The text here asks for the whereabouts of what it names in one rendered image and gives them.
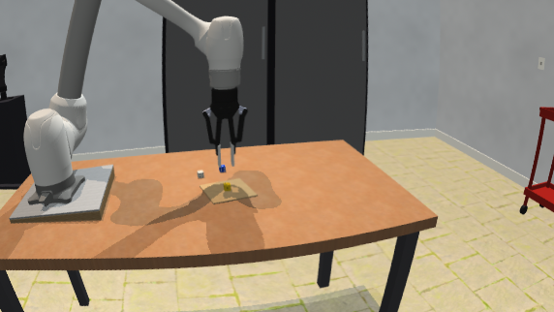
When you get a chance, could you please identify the beige flat mat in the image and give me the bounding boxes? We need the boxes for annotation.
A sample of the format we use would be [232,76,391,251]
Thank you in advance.
[200,178,258,204]

